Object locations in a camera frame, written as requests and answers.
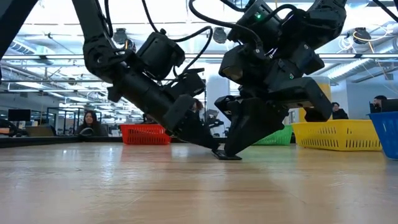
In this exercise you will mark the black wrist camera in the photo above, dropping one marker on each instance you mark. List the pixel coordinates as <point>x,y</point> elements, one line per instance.
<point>189,85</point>
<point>239,67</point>

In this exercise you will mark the blue plastic basket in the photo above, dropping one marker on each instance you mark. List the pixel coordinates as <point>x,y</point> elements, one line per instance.
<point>388,133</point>

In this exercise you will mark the yellow plastic basket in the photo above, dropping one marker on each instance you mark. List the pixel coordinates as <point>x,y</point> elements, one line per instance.
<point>342,137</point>

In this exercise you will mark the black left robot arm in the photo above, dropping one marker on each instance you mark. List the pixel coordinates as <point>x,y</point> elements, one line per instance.
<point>99,56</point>

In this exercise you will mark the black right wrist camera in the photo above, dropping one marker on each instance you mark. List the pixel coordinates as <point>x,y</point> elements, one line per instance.
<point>239,67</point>

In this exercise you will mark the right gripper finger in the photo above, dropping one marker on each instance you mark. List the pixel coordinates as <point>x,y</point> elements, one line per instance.
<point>252,124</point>

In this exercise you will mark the red plastic basket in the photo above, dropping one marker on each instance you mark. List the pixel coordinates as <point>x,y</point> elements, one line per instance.
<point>140,135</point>

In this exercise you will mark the black comb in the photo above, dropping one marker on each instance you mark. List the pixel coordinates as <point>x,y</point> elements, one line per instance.
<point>217,154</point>

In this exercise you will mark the black aluminium table frame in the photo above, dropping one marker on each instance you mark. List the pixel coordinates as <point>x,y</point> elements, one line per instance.
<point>46,141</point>

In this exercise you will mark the person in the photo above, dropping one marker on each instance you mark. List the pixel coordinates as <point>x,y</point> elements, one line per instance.
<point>90,121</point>
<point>197,105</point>
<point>339,113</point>
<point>379,101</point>

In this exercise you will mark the white building column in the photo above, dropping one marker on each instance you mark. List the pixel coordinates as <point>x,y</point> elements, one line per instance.
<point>214,90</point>

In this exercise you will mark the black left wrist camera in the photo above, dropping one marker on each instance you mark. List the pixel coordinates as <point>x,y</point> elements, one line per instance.
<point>189,85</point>

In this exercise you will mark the green plastic basket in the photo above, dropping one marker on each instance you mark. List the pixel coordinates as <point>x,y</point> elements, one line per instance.
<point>280,137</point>

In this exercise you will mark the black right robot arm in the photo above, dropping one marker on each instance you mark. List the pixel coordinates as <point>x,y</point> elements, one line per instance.
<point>326,18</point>

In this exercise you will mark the small black monitor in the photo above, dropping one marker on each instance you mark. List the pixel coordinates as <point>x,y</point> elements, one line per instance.
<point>19,115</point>

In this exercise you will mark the black desk monitor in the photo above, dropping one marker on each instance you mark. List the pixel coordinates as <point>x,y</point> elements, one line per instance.
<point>390,105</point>

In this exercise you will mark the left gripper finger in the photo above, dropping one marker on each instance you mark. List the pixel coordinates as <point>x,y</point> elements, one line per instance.
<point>196,133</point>

